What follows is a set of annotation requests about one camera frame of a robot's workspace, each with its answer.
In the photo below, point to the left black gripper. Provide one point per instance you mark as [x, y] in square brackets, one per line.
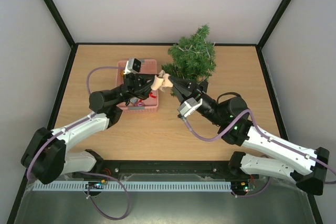
[135, 84]

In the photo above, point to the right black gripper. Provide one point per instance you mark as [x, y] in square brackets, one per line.
[194, 94]

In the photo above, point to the pink plastic basket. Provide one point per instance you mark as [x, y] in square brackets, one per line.
[150, 104]

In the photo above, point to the beige felt ornament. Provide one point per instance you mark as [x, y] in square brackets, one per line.
[161, 81]

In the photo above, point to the small green christmas tree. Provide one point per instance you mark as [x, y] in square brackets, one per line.
[190, 66]

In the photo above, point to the clear led string lights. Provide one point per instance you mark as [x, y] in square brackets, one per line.
[197, 47]

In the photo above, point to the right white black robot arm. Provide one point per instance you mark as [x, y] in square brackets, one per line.
[302, 166]

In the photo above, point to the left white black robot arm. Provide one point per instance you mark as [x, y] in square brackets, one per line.
[48, 153]

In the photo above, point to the red ribbon bow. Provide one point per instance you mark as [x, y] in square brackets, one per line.
[152, 95]

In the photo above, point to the silver gift box ornament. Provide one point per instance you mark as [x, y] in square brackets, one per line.
[134, 100]

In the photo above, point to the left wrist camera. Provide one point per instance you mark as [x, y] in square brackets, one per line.
[133, 65]

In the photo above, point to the black frame rail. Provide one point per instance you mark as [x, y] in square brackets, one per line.
[212, 169]

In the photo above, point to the light blue cable duct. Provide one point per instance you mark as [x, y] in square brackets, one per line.
[135, 186]

